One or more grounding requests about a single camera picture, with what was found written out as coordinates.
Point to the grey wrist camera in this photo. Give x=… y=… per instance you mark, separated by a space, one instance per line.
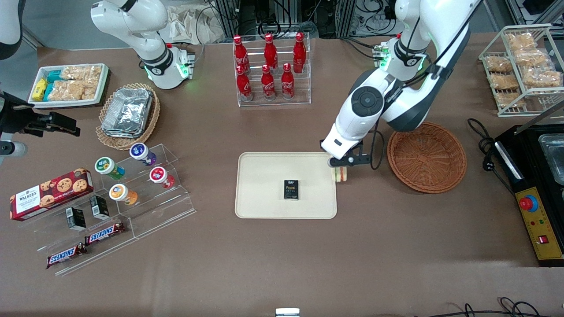
x=331 y=163
x=13 y=149

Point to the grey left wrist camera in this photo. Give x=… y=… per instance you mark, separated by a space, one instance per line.
x=331 y=163

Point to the stack of foil trays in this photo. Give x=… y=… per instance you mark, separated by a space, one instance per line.
x=128 y=112

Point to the beige rectangular tray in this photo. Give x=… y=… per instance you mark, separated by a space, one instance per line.
x=264 y=185

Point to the grey metal bar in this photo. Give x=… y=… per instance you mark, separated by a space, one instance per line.
x=539 y=118

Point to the clear bagged cracker pack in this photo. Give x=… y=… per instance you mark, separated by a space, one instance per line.
x=520 y=42
x=531 y=57
x=542 y=78
x=499 y=64
x=511 y=100
x=503 y=81

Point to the red cola bottle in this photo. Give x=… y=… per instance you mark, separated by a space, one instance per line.
x=268 y=86
x=270 y=53
x=240 y=53
x=287 y=83
x=299 y=55
x=244 y=86

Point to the white card edge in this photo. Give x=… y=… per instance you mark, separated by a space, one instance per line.
x=287 y=312

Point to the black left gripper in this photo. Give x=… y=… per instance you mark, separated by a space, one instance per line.
x=321 y=142

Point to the red lid cup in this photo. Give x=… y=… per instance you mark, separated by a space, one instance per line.
x=158 y=175

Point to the green lid cup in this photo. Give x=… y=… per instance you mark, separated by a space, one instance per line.
x=105 y=166

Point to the brown wicker basket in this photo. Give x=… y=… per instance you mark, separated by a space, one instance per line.
x=427 y=158

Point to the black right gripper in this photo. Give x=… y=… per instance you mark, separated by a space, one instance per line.
x=18 y=118

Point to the clear acrylic stepped snack stand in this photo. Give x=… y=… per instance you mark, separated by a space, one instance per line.
x=53 y=235

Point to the clear acrylic stepped cup stand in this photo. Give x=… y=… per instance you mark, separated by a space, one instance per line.
x=176 y=207

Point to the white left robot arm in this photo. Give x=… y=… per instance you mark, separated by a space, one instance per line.
x=365 y=103

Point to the small black carton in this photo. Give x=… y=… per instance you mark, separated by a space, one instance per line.
x=76 y=219
x=99 y=208

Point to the yellow snack packet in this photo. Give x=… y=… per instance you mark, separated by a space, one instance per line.
x=39 y=90

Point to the red Walkers cookie box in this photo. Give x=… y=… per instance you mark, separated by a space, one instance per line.
x=48 y=196

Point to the beige cloth bags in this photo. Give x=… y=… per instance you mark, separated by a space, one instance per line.
x=189 y=24

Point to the orange lid cup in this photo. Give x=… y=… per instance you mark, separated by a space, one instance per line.
x=119 y=193

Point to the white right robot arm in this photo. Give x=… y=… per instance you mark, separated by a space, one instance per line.
x=154 y=66

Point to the purple lid cup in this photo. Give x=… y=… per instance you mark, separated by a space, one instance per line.
x=140 y=152

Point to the yellow emergency stop control box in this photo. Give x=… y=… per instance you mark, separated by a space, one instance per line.
x=539 y=224

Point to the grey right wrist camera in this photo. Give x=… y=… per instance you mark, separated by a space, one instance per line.
x=13 y=149

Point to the triangular sandwich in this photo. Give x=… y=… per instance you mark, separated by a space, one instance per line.
x=340 y=175

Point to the light wicker basket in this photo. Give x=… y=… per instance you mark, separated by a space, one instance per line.
x=105 y=140

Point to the steel container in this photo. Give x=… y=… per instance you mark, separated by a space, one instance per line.
x=553 y=158

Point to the clear rice cracker pack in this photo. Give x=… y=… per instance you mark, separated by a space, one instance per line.
x=66 y=91
x=81 y=72
x=90 y=90

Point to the small black box gold print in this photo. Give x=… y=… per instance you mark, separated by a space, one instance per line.
x=291 y=190

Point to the clear acrylic bottle rack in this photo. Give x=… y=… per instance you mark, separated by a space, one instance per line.
x=275 y=103

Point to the white snack tray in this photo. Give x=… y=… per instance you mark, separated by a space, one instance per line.
x=102 y=86

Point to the teal snack packet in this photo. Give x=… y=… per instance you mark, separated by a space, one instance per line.
x=55 y=76
x=48 y=92

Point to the Snickers chocolate bar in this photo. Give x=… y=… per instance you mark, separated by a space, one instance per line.
x=105 y=233
x=65 y=255

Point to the black appliance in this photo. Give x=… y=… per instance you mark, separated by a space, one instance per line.
x=528 y=154

